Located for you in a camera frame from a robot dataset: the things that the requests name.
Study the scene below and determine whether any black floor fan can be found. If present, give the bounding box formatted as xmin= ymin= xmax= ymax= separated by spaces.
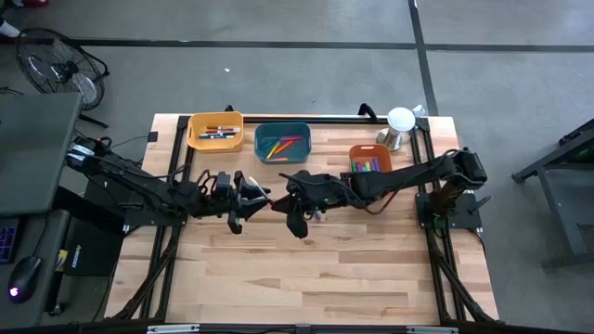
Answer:
xmin=15 ymin=26 xmax=110 ymax=130

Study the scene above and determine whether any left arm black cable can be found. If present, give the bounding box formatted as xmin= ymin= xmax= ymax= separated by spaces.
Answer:
xmin=167 ymin=164 xmax=222 ymax=199

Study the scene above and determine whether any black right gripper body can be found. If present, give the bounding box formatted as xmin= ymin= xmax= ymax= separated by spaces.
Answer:
xmin=283 ymin=169 xmax=347 ymax=240

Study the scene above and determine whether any person's foot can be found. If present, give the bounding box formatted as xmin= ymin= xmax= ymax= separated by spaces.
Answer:
xmin=0 ymin=18 xmax=22 ymax=39

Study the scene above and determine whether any black keyboard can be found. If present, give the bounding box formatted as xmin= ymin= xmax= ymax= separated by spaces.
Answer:
xmin=0 ymin=217 xmax=22 ymax=266

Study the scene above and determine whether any grey metal cart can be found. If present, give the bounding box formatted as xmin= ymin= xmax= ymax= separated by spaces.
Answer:
xmin=510 ymin=118 xmax=594 ymax=271

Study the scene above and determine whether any yellow plastic bin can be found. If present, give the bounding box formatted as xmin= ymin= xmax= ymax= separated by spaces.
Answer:
xmin=186 ymin=110 xmax=245 ymax=154

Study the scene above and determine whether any teal plastic bin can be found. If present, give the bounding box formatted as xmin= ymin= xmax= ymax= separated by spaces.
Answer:
xmin=253 ymin=121 xmax=312 ymax=165

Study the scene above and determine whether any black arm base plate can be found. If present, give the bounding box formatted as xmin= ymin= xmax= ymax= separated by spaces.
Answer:
xmin=121 ymin=187 xmax=192 ymax=229
xmin=415 ymin=192 xmax=484 ymax=232

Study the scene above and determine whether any purple Expo marker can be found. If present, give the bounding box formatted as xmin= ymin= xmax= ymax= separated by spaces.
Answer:
xmin=248 ymin=175 xmax=276 ymax=206

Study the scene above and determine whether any dark desk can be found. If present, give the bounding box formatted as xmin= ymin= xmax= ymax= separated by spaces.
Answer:
xmin=0 ymin=208 xmax=71 ymax=328

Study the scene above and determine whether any silver edge bracket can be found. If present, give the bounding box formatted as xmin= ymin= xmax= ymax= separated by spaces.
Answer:
xmin=406 ymin=326 xmax=459 ymax=334
xmin=146 ymin=324 xmax=201 ymax=334

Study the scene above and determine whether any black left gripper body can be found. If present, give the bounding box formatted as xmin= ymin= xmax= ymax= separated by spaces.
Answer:
xmin=212 ymin=170 xmax=247 ymax=236

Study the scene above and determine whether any black computer mouse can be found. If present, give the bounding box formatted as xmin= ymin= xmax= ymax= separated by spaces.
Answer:
xmin=7 ymin=255 xmax=44 ymax=304

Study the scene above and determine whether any orange plastic bin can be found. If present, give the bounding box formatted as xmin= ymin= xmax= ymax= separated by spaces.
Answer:
xmin=348 ymin=143 xmax=394 ymax=173

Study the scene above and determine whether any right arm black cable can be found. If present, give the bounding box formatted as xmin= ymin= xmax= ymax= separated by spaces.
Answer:
xmin=277 ymin=172 xmax=401 ymax=216

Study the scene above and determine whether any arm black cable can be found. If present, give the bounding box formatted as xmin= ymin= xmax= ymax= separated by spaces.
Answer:
xmin=167 ymin=164 xmax=222 ymax=199
xmin=277 ymin=172 xmax=401 ymax=216

